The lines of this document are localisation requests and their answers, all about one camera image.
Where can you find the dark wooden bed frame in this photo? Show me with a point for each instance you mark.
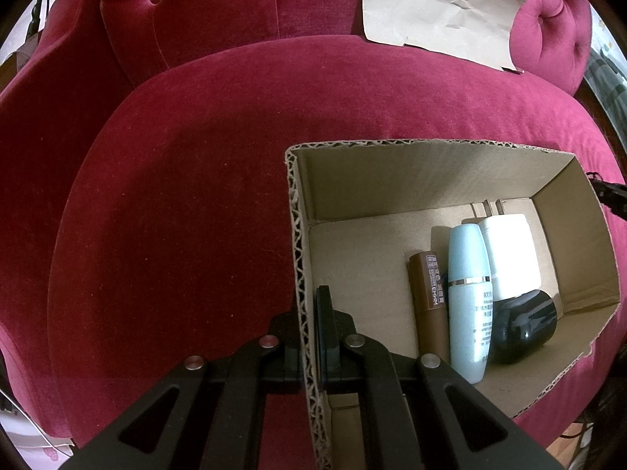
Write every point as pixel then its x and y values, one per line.
pixel 607 122

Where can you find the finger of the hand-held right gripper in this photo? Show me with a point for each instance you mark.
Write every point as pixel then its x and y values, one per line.
pixel 615 198

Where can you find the cardboard box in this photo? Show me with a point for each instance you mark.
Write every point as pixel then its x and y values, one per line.
pixel 392 186

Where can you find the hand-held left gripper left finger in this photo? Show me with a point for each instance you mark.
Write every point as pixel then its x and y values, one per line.
pixel 281 347

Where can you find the white charger plug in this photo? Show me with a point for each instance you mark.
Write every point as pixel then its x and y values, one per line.
pixel 509 254

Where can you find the brown paper sheet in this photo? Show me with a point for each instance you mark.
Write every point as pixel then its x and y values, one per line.
pixel 441 5

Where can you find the brown lipstick tube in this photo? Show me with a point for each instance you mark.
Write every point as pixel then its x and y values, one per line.
pixel 431 313

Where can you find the light blue cosmetic bottle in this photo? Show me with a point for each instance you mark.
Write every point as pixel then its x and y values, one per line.
pixel 468 313

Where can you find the grey plaid bedding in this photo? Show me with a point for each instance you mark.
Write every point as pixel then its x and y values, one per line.
pixel 607 68

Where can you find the black key fob with keyrings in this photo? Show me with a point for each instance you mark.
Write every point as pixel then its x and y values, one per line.
pixel 524 325

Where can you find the red velvet tufted armchair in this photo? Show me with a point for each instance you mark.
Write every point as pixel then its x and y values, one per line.
pixel 196 181

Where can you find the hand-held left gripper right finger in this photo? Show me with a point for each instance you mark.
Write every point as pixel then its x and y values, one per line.
pixel 323 333

